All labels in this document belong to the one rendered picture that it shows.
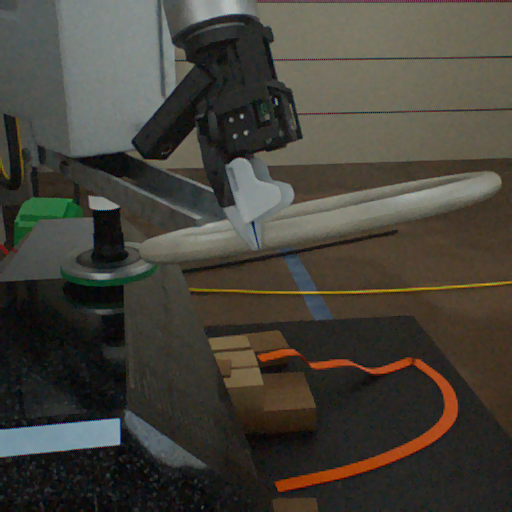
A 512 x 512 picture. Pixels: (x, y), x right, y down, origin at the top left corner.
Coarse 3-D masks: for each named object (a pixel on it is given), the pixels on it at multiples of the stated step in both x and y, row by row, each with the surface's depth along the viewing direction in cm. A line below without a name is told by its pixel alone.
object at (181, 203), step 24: (72, 168) 137; (96, 168) 130; (144, 168) 135; (96, 192) 130; (120, 192) 122; (144, 192) 115; (168, 192) 129; (192, 192) 122; (144, 216) 116; (168, 216) 109; (192, 216) 104; (216, 216) 117
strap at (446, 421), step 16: (272, 352) 234; (288, 352) 234; (384, 368) 262; (400, 368) 263; (448, 384) 251; (448, 400) 241; (448, 416) 231; (432, 432) 222; (400, 448) 214; (416, 448) 214; (352, 464) 206; (368, 464) 206; (288, 480) 199; (304, 480) 199; (320, 480) 199
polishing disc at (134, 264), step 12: (72, 252) 149; (84, 252) 149; (132, 252) 149; (72, 264) 142; (84, 264) 142; (96, 264) 142; (108, 264) 142; (120, 264) 142; (132, 264) 142; (144, 264) 142; (84, 276) 137; (96, 276) 137; (108, 276) 137; (120, 276) 138
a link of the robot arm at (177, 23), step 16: (176, 0) 60; (192, 0) 60; (208, 0) 59; (224, 0) 59; (240, 0) 60; (176, 16) 61; (192, 16) 60; (208, 16) 59; (224, 16) 60; (240, 16) 60; (256, 16) 62; (176, 32) 61; (192, 32) 61
